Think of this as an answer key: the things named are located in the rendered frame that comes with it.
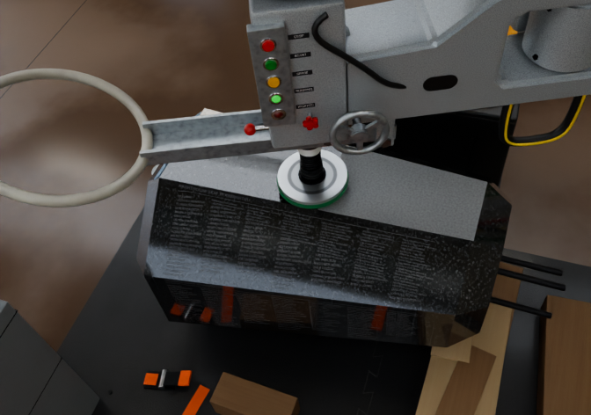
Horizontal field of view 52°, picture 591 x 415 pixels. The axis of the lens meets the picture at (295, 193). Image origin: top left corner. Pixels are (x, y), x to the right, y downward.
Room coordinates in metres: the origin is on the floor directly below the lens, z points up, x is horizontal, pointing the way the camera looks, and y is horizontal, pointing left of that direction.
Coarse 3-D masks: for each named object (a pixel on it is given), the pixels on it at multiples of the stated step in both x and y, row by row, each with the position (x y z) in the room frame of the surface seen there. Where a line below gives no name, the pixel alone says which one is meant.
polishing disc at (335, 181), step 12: (324, 156) 1.24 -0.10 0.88; (336, 156) 1.24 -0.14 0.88; (288, 168) 1.21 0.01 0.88; (336, 168) 1.19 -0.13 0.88; (288, 180) 1.17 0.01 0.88; (324, 180) 1.15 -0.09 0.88; (336, 180) 1.14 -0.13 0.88; (288, 192) 1.12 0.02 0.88; (300, 192) 1.12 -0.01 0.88; (312, 192) 1.11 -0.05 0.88; (324, 192) 1.10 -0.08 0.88; (336, 192) 1.10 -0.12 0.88; (312, 204) 1.07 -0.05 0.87
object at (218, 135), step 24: (168, 120) 1.24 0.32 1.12; (192, 120) 1.23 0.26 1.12; (216, 120) 1.23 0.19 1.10; (240, 120) 1.23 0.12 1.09; (168, 144) 1.19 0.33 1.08; (192, 144) 1.18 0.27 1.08; (216, 144) 1.12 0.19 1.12; (240, 144) 1.12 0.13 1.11; (264, 144) 1.12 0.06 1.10; (312, 144) 1.11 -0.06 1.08; (384, 144) 1.08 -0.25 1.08
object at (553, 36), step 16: (544, 16) 1.13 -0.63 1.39; (560, 16) 1.10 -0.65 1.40; (576, 16) 1.08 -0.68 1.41; (528, 32) 1.17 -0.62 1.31; (544, 32) 1.12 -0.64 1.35; (560, 32) 1.09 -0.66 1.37; (576, 32) 1.07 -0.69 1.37; (528, 48) 1.15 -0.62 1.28; (544, 48) 1.11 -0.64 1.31; (560, 48) 1.08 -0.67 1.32; (576, 48) 1.07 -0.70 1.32; (544, 64) 1.10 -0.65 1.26; (560, 64) 1.08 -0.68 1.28; (576, 64) 1.07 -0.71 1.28
